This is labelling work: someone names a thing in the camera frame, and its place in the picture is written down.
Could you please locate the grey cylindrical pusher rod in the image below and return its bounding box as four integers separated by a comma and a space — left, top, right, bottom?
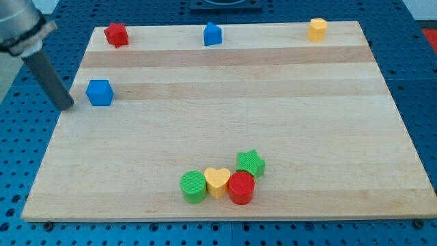
22, 49, 74, 111

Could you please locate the blue cube block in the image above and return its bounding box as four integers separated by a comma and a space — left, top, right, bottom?
85, 79, 114, 106

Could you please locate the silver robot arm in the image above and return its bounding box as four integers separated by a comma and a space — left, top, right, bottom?
1, 0, 74, 111

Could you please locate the red star block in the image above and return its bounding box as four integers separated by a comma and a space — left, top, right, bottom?
104, 23, 129, 49

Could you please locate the blue triangular prism block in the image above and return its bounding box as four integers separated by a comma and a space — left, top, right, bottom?
203, 22, 223, 46

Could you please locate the green cylinder block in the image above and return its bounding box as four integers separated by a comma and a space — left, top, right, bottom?
180, 171, 207, 204

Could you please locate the yellow heart block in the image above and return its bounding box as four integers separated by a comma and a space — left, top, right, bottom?
203, 167, 231, 198

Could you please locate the green star block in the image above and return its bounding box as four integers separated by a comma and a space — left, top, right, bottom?
236, 149, 266, 178

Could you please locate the red cylinder block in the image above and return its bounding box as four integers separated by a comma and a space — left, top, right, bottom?
228, 171, 255, 205

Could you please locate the wooden board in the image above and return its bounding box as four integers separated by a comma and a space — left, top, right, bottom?
22, 21, 436, 222

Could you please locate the yellow hexagon block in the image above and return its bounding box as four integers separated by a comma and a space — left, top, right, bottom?
307, 18, 328, 42

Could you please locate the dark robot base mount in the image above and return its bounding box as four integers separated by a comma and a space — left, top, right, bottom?
188, 0, 263, 12

